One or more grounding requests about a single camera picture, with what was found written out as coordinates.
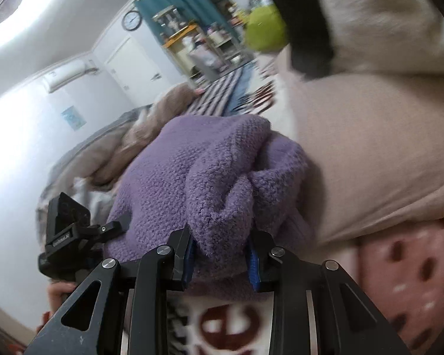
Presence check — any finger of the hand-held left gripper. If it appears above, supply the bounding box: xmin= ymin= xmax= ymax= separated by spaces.
xmin=74 ymin=214 xmax=132 ymax=243

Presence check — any beige pillow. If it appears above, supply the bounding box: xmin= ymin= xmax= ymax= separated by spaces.
xmin=274 ymin=50 xmax=444 ymax=248

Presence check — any round wall clock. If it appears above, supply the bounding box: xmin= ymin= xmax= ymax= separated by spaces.
xmin=121 ymin=10 xmax=143 ymax=31

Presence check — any yellow shelf rack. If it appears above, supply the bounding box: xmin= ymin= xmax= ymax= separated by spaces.
xmin=162 ymin=23 xmax=208 ymax=78

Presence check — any green plush pillow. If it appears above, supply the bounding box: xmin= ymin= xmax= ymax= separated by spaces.
xmin=244 ymin=4 xmax=290 ymax=53

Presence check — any purple knitted cardigan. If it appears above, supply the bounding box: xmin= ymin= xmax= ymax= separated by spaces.
xmin=104 ymin=114 xmax=319 ymax=301

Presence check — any white door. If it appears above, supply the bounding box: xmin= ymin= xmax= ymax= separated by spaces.
xmin=92 ymin=35 xmax=164 ymax=109

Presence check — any clear display case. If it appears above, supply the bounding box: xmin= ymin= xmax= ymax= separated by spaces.
xmin=152 ymin=7 xmax=183 ymax=32

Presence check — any black garment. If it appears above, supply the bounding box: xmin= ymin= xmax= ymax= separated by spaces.
xmin=264 ymin=0 xmax=338 ymax=80

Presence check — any striped printed blanket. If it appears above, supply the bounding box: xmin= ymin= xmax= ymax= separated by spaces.
xmin=126 ymin=63 xmax=282 ymax=355

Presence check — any small wall poster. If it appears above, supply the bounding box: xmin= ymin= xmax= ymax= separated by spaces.
xmin=61 ymin=105 xmax=86 ymax=131

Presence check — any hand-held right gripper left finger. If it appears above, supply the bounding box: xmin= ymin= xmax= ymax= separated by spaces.
xmin=24 ymin=225 xmax=197 ymax=355

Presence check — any grey and pink quilt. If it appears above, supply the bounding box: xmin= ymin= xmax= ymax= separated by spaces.
xmin=37 ymin=83 xmax=201 ymax=223

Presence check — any grey chair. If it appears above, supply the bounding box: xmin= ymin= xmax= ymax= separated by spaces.
xmin=187 ymin=44 xmax=223 ymax=79

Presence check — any person's left hand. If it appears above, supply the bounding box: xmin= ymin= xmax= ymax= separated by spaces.
xmin=41 ymin=279 xmax=76 ymax=328

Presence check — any white air conditioner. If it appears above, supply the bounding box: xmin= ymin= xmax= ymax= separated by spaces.
xmin=42 ymin=58 xmax=99 ymax=94

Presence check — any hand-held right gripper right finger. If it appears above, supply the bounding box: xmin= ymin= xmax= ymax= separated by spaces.
xmin=244 ymin=229 xmax=411 ymax=355

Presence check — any cream fluffy garment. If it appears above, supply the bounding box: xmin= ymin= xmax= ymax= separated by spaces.
xmin=311 ymin=0 xmax=444 ymax=79

